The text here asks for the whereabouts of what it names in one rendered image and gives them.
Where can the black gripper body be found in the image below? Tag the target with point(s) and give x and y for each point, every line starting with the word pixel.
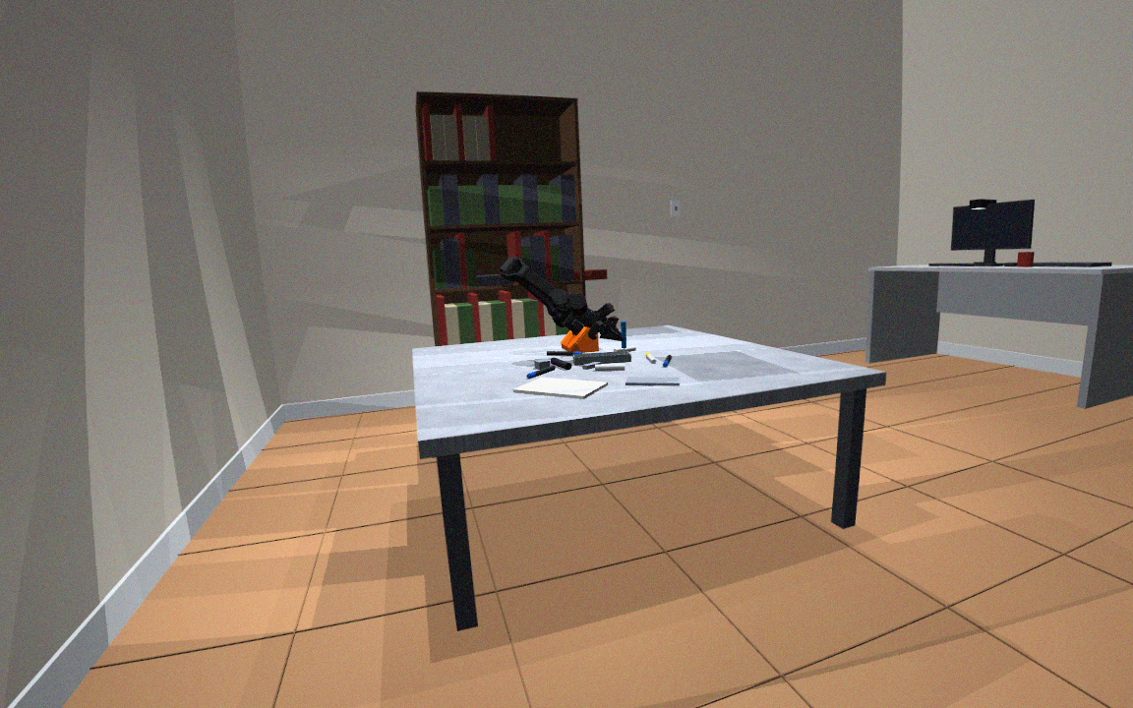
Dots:
pixel 595 326

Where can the white sheet of paper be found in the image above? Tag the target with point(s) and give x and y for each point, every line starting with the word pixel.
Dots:
pixel 561 387

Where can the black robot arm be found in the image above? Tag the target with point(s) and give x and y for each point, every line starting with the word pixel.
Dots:
pixel 566 309

